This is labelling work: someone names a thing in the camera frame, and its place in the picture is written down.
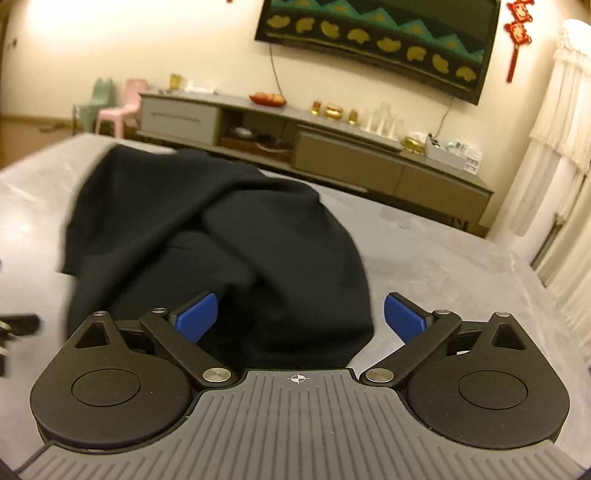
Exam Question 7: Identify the black trousers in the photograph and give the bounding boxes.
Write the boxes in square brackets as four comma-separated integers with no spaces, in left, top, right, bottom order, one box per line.
[62,145,374,370]

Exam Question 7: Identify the white curtain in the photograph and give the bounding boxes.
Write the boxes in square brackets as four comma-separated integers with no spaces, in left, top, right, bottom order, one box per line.
[489,19,590,360]

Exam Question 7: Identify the white storage box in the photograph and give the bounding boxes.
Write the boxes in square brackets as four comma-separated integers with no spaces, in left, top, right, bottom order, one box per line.
[426,136,483,175]

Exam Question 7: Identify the clear glass cups set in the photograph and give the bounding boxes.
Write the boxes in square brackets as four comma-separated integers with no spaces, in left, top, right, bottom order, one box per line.
[360,102,404,141]

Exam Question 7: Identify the long grey TV cabinet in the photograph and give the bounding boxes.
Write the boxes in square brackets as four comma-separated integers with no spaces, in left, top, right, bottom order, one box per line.
[138,90,494,230]

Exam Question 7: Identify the gold ornament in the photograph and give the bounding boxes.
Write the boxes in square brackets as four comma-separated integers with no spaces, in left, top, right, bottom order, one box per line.
[324,105,344,120]

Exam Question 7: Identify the pink plastic chair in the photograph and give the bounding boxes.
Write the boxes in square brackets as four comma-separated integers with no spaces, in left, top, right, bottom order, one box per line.
[95,79,148,139]

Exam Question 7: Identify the red fruit plate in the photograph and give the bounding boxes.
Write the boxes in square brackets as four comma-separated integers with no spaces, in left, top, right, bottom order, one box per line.
[249,92,287,108]

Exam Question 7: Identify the green plastic chair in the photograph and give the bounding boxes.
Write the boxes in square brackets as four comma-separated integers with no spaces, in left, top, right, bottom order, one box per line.
[72,78,115,135]

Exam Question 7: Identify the yellow cup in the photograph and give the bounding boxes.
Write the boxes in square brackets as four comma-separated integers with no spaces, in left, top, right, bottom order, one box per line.
[169,74,182,90]

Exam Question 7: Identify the red Chinese knot ornament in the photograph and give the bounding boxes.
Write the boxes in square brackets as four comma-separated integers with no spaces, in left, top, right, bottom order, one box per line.
[504,0,535,83]

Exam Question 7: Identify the wall mounted television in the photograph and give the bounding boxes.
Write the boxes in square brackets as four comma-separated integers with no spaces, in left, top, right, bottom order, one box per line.
[256,0,501,105]

